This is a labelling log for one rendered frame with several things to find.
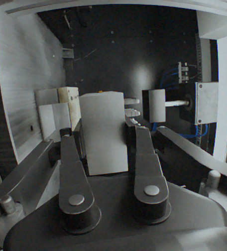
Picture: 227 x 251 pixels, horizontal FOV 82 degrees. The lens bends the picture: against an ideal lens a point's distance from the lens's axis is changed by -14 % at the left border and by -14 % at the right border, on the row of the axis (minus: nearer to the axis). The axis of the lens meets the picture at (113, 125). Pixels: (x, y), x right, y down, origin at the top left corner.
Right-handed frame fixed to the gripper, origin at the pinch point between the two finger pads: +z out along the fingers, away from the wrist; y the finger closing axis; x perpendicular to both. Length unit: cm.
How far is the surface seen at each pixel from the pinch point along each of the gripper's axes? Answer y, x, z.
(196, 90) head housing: 25.3, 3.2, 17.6
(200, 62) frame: 45, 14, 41
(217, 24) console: 33.1, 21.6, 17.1
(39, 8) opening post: -8.0, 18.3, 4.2
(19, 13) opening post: -11.2, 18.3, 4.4
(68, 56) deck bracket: -10.9, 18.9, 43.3
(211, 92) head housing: 30.2, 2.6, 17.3
